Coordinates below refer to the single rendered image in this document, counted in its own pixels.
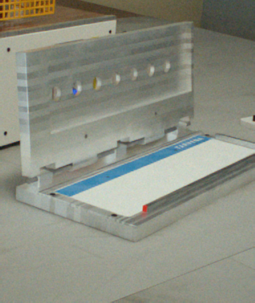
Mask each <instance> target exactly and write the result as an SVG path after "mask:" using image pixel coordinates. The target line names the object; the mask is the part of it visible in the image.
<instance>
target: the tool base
mask: <svg viewBox="0 0 255 303"><path fill-rule="evenodd" d="M189 125H191V122H190V121H188V122H185V123H183V122H179V124H178V125H176V126H173V127H169V128H167V129H166V130H164V133H165V136H164V137H163V138H160V139H157V140H155V141H151V142H149V143H146V144H144V145H142V144H140V143H142V142H143V139H137V140H135V141H132V142H129V143H126V144H121V143H117V147H116V148H113V149H110V150H107V151H104V152H101V153H99V154H97V157H98V160H97V162H96V163H94V164H91V165H88V166H85V167H82V168H79V169H77V170H74V171H71V172H70V171H68V170H70V169H71V165H66V166H63V167H60V168H57V169H54V170H51V171H48V170H45V169H40V172H41V174H38V175H36V176H33V177H29V179H28V180H27V183H26V184H22V185H20V186H17V187H16V200H18V201H20V202H24V203H26V204H30V205H32V206H35V207H38V208H41V209H44V210H47V211H48V212H50V213H54V214H57V215H60V216H62V217H66V218H68V219H71V220H74V221H77V222H80V223H83V224H85V225H89V226H92V227H95V229H99V230H101V231H104V232H107V233H111V234H112V235H116V236H118V237H121V238H124V239H128V240H130V241H133V242H136V241H139V240H141V239H143V238H145V237H147V236H148V235H151V234H152V233H155V232H157V231H159V230H160V229H163V227H165V226H167V225H169V224H171V223H173V222H175V221H177V220H179V219H181V218H183V217H185V216H186V215H189V214H191V213H193V212H195V211H196V210H198V209H199V208H201V207H203V206H206V205H208V204H210V203H212V202H213V201H215V200H217V199H219V198H222V197H224V196H226V194H228V193H230V192H232V191H234V190H236V189H238V188H240V187H242V186H244V185H246V184H248V183H250V182H251V181H253V180H255V160H253V161H252V162H251V163H249V164H247V165H245V166H243V167H241V168H237V169H236V170H233V171H232V172H229V173H228V174H225V175H224V176H221V177H219V178H218V179H216V180H214V181H212V182H209V183H208V184H205V185H203V186H201V187H199V188H197V189H195V190H193V191H191V192H189V193H186V194H183V196H181V197H179V198H177V199H175V200H173V201H170V202H168V203H166V204H164V205H162V206H159V207H158V208H155V209H153V210H151V211H149V212H148V213H145V212H143V211H142V212H141V213H137V214H135V215H133V216H131V217H126V216H123V215H119V214H116V213H114V212H112V211H110V210H105V209H103V208H99V207H97V206H93V205H91V204H87V203H85V202H81V201H79V200H75V199H73V198H69V197H66V196H63V195H62V194H59V193H57V192H54V191H55V190H57V189H60V188H63V187H65V186H68V185H70V184H73V183H76V182H79V181H81V180H84V179H86V178H87V177H89V176H93V175H95V174H98V173H101V172H103V171H107V170H109V169H111V168H114V167H117V166H119V165H122V164H125V163H127V162H129V161H131V160H133V159H136V158H139V157H142V156H145V155H147V154H150V153H152V152H155V151H158V150H161V149H164V148H166V147H169V146H171V145H173V144H175V143H178V142H180V141H183V140H185V139H189V138H191V137H194V136H196V135H201V136H205V137H209V138H212V139H215V136H212V135H209V136H206V134H204V133H202V131H192V130H188V129H186V126H189ZM50 193H55V196H51V195H50ZM112 214H116V215H117V217H112Z"/></svg>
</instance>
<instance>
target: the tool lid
mask: <svg viewBox="0 0 255 303"><path fill-rule="evenodd" d="M15 54H16V67H17V93H18V106H19V132H20V146H21V172H22V176H29V177H33V176H36V175H38V174H41V172H40V168H41V167H44V166H46V167H47V168H53V169H55V168H60V167H62V166H65V165H71V169H70V170H68V171H70V172H71V171H74V170H77V169H79V168H82V167H85V166H88V165H91V164H94V163H96V162H97V160H98V157H97V154H98V153H100V152H104V151H107V150H110V149H113V148H116V147H117V140H120V141H124V142H131V141H134V140H136V139H143V142H142V143H140V144H142V145H144V144H146V143H149V142H151V141H155V140H157V139H160V138H163V137H164V136H165V133H164V130H166V129H167V128H169V127H173V126H176V125H178V124H179V119H181V120H184V121H190V120H193V119H194V22H190V21H184V22H180V23H173V24H168V25H161V26H157V27H149V28H146V29H142V30H135V31H131V32H124V33H119V34H112V35H108V36H101V37H96V38H89V39H85V40H78V41H74V42H66V43H62V44H55V45H51V46H47V47H43V48H36V49H32V50H25V51H20V52H16V53H15ZM164 60H165V61H166V69H165V71H164V70H163V62H164ZM148 65H150V68H151V69H150V73H149V75H147V66H148ZM132 68H133V78H132V79H131V78H130V75H129V74H130V71H131V69H132ZM114 72H115V73H116V82H115V84H113V83H112V75H113V73H114ZM95 77H97V79H98V85H97V88H96V89H94V87H93V81H94V78H95ZM75 82H77V84H78V91H77V93H76V94H74V92H72V86H73V85H74V83H75ZM53 87H55V88H56V89H57V96H56V98H55V99H54V100H52V98H51V90H52V88H53Z"/></svg>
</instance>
